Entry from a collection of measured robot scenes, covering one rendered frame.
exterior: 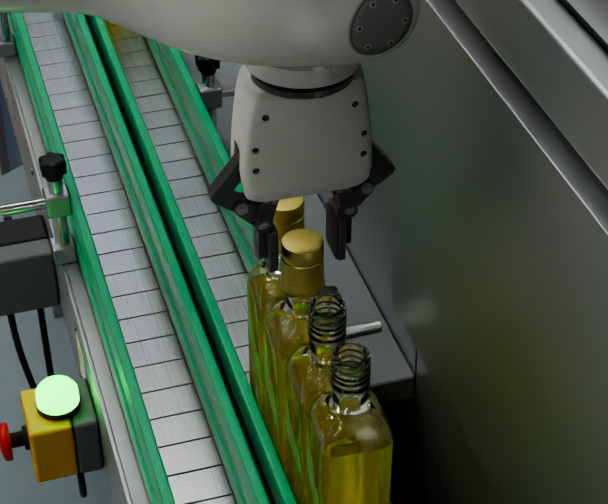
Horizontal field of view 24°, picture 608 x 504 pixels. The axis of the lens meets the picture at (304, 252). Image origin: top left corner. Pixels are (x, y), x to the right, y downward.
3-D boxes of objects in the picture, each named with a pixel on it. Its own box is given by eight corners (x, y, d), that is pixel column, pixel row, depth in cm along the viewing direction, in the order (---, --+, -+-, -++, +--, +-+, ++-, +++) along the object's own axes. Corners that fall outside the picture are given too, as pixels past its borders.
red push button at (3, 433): (32, 435, 147) (-2, 442, 146) (37, 463, 149) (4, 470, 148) (27, 409, 150) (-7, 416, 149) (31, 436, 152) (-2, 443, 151)
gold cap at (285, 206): (253, 242, 121) (252, 199, 119) (281, 223, 123) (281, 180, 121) (286, 259, 120) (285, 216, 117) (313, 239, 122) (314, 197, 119)
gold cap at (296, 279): (330, 293, 116) (330, 249, 113) (287, 301, 115) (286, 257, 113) (317, 266, 119) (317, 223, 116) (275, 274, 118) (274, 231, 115)
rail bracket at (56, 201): (80, 268, 157) (67, 166, 149) (12, 281, 156) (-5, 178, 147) (73, 246, 160) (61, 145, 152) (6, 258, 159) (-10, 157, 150)
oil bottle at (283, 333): (342, 503, 130) (346, 322, 117) (281, 516, 129) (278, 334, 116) (324, 459, 134) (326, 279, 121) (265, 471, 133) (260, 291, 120)
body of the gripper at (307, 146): (354, 20, 108) (351, 147, 115) (220, 40, 106) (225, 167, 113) (386, 70, 102) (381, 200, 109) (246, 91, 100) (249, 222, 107)
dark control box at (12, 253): (61, 309, 171) (53, 252, 166) (-7, 321, 170) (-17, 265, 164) (49, 267, 178) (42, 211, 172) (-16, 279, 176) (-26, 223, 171)
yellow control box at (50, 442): (105, 473, 151) (98, 421, 146) (32, 488, 149) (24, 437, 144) (92, 427, 156) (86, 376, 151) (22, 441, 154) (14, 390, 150)
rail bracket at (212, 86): (260, 151, 175) (258, 55, 167) (204, 161, 174) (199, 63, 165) (251, 134, 178) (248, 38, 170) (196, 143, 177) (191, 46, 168)
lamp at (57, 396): (84, 415, 147) (81, 394, 145) (40, 425, 146) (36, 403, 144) (76, 386, 150) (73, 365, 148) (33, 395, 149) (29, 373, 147)
